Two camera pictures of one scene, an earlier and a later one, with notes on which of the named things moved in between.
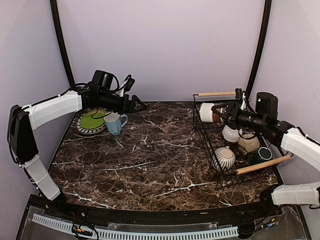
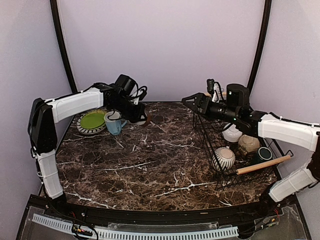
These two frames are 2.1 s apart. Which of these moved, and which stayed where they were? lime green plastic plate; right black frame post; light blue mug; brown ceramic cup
Moved: brown ceramic cup
Stayed: lime green plastic plate; right black frame post; light blue mug
